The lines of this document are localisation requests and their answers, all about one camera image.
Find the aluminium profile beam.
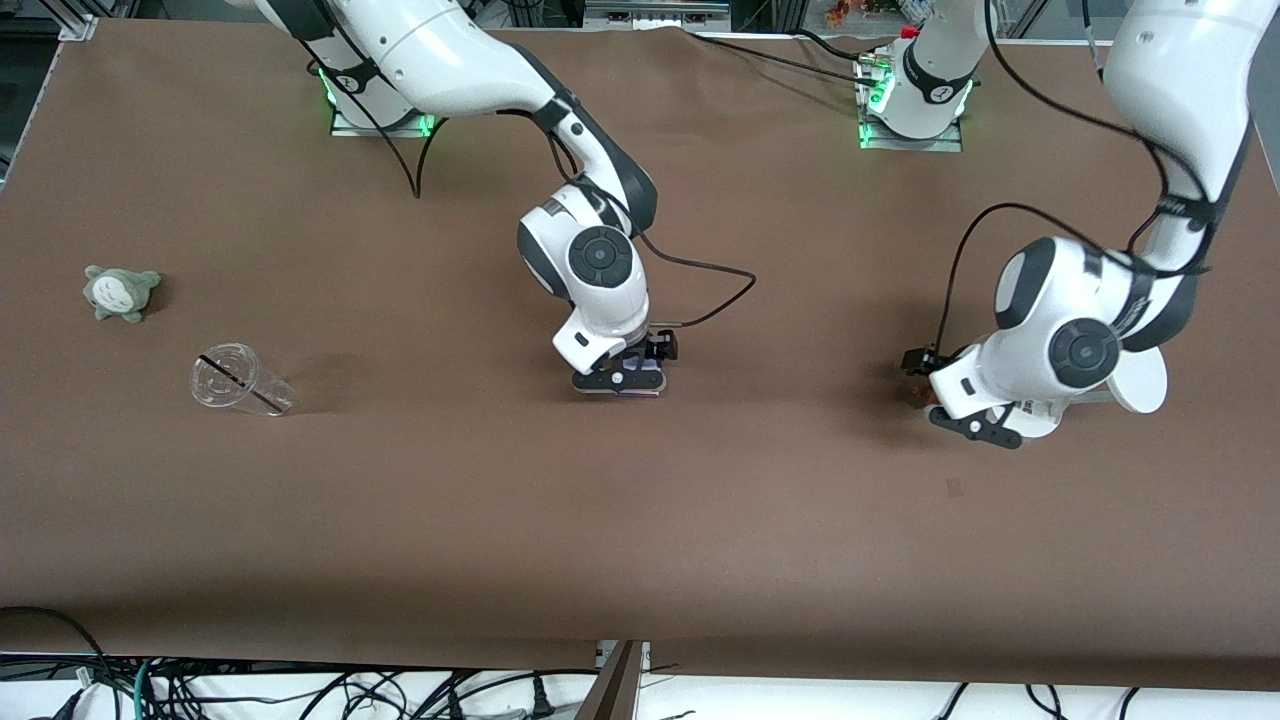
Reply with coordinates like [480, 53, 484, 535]
[573, 640, 650, 720]

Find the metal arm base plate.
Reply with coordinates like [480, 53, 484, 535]
[328, 62, 438, 139]
[857, 55, 964, 153]

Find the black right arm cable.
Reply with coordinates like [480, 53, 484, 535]
[308, 40, 758, 332]

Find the clear plastic cup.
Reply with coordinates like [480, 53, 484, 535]
[190, 343, 297, 417]

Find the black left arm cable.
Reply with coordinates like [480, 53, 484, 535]
[937, 0, 1217, 353]

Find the black cable on table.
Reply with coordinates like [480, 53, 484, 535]
[688, 30, 887, 91]

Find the black looped cable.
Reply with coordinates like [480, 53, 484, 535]
[0, 604, 113, 720]

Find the grey green plush toy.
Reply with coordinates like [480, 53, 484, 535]
[83, 264, 163, 324]

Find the white round phone stand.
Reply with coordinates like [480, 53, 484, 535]
[1008, 344, 1169, 442]

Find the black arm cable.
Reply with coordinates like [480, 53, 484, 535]
[308, 40, 758, 332]
[937, 0, 1217, 353]

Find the silver metal frame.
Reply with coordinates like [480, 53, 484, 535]
[584, 0, 734, 31]

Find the black straw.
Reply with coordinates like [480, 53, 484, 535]
[199, 355, 286, 414]

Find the brown table cover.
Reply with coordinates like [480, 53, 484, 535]
[0, 18, 1280, 691]

